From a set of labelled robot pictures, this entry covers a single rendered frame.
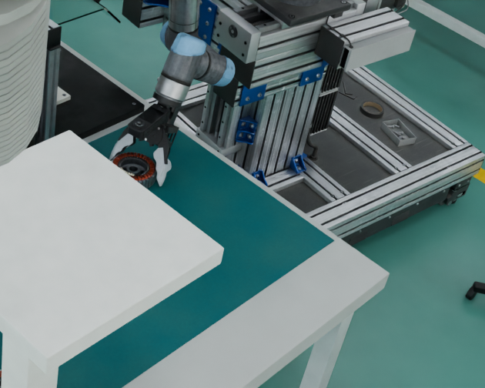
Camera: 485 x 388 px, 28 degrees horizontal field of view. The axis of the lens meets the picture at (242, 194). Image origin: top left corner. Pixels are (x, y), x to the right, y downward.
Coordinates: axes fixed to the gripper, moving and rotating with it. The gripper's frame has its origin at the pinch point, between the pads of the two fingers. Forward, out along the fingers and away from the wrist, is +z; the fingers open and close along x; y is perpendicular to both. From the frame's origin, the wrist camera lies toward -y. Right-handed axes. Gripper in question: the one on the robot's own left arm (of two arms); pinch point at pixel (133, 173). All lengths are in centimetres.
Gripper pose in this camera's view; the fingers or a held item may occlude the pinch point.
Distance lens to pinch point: 231.9
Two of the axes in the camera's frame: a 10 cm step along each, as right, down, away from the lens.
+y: 3.3, -0.5, 9.4
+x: -8.6, -4.3, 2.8
